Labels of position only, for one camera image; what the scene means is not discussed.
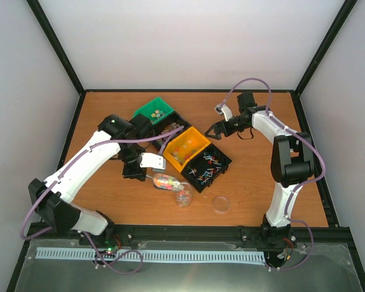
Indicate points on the black bin with lollipops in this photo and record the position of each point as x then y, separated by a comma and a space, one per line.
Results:
205, 166

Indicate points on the green plastic bin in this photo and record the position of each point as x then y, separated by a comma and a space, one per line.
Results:
156, 110

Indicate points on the light blue cable duct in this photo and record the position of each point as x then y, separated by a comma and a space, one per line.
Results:
153, 256

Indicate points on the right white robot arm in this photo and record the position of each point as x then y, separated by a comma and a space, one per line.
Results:
291, 160

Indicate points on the yellow plastic bin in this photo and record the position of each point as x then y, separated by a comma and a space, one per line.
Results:
183, 148

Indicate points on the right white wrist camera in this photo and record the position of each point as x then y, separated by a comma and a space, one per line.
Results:
223, 110

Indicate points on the clear jar lid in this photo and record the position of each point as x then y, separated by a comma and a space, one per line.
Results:
220, 204

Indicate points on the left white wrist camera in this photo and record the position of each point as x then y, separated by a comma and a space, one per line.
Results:
153, 161

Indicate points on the black frame post right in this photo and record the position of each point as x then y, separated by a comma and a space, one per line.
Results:
334, 29

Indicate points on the clear plastic jar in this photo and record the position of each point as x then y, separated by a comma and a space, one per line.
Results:
184, 195

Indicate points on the black frame post left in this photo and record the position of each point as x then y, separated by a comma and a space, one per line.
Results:
55, 43

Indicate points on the metal base plate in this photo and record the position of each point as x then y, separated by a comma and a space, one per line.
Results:
318, 267

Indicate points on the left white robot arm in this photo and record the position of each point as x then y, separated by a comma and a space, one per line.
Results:
52, 198

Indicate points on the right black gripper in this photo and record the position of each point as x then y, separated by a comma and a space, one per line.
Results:
216, 126

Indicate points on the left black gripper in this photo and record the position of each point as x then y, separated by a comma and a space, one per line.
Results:
139, 174

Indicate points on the black frame post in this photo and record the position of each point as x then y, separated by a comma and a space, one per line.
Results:
334, 29
55, 43

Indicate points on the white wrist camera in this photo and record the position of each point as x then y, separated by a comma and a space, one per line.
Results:
153, 161
223, 110

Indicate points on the black aluminium rail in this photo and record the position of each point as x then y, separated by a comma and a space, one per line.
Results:
241, 236

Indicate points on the metal scoop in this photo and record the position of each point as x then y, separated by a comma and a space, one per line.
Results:
167, 182

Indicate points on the black bin with popsicle candies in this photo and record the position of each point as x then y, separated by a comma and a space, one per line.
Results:
170, 123

